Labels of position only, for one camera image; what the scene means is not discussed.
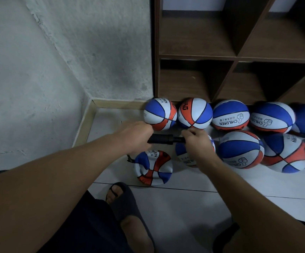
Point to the person's left hand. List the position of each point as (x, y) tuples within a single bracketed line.
[(134, 135)]

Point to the person's right hand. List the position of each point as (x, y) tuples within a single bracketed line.
[(200, 147)]

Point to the black hand pump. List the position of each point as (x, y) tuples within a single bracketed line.
[(163, 139)]

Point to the brown wooden cubby shelf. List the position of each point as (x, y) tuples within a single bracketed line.
[(205, 39)]

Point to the person's right forearm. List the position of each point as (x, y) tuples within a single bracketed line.
[(263, 213)]

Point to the person's left forearm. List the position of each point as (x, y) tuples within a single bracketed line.
[(42, 200)]

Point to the person's left foot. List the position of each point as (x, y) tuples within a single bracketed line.
[(135, 233)]

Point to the beige baseboard strip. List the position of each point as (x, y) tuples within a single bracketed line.
[(118, 103), (84, 123)]

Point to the black sandal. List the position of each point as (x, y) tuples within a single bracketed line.
[(222, 237), (126, 204)]

